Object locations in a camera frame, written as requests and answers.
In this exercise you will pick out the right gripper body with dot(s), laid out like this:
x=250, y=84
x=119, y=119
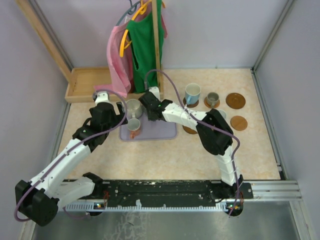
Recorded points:
x=149, y=116

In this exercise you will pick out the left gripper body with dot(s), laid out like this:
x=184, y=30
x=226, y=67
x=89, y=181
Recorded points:
x=116, y=120

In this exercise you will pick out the orange printed mug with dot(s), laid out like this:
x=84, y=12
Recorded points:
x=134, y=127

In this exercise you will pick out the light blue mug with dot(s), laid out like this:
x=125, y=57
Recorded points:
x=192, y=93

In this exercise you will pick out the brown grooved coaster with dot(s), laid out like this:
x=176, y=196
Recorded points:
x=235, y=100
x=189, y=130

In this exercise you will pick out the small olive green cup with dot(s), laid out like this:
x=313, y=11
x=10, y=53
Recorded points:
x=213, y=97

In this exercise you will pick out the grey blue printed mug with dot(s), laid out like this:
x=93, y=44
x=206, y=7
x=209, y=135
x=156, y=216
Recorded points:
x=223, y=113

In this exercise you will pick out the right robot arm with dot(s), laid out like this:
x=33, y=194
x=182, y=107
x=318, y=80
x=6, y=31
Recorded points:
x=214, y=133

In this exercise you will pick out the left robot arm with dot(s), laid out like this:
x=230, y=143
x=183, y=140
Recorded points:
x=40, y=198

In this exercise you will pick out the dark walnut coaster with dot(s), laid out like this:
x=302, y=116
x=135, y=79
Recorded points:
x=190, y=105

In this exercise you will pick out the light wood coaster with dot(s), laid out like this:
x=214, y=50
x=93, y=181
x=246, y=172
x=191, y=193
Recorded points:
x=209, y=106

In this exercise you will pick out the light bamboo coaster right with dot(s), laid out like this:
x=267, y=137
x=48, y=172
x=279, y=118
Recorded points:
x=239, y=123

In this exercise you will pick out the white speckled mug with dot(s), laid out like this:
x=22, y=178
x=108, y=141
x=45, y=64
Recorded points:
x=134, y=109

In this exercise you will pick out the lavender plastic tray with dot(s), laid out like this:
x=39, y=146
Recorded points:
x=150, y=130

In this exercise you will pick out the wooden rack base tray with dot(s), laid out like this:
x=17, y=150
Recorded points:
x=85, y=79

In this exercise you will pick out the pink shirt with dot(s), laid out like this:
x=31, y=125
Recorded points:
x=121, y=68

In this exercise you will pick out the yellow hanger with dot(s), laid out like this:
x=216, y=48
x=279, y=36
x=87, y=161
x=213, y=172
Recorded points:
x=141, y=13

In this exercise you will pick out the green tank top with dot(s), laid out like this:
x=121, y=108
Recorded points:
x=143, y=50

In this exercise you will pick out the grey blue hanger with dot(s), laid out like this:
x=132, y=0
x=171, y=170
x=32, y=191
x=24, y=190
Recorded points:
x=128, y=13

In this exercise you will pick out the leaning wooden beam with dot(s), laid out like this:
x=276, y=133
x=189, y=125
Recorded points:
x=39, y=27

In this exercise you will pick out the wooden rack post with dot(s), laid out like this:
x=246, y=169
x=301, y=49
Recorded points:
x=156, y=40

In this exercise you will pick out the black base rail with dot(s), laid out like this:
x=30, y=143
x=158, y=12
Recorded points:
x=168, y=193

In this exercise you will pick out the aluminium frame rail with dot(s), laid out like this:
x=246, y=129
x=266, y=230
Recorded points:
x=263, y=191

